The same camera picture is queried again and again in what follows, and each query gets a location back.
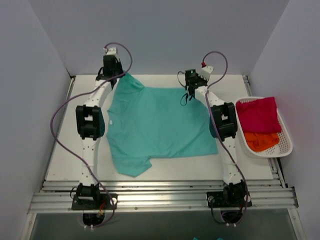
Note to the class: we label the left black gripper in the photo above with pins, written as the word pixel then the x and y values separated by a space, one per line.
pixel 115 75

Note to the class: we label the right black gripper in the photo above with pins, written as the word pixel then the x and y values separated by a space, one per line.
pixel 189 88

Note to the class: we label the teal t-shirt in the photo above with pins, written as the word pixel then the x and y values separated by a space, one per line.
pixel 150 122

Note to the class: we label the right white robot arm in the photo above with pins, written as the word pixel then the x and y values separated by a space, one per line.
pixel 223 126

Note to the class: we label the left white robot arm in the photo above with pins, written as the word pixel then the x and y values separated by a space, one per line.
pixel 91 126

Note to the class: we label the magenta t-shirt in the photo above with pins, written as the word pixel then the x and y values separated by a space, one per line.
pixel 259 116

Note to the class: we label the orange t-shirt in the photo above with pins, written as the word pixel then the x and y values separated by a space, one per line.
pixel 259 142

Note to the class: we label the white plastic basket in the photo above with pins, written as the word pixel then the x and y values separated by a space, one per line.
pixel 282 149

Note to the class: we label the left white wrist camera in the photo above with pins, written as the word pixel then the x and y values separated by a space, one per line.
pixel 110 51

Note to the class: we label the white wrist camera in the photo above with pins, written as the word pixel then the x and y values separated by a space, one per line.
pixel 110 51
pixel 205 71

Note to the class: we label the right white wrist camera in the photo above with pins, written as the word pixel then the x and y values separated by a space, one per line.
pixel 205 71

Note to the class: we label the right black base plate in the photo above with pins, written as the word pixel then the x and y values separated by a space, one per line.
pixel 219 199

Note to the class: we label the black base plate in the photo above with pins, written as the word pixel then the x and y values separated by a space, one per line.
pixel 219 199
pixel 85 203

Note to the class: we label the aluminium frame rail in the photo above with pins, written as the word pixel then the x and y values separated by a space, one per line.
pixel 163 196

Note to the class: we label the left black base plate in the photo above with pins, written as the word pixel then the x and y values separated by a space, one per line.
pixel 85 203

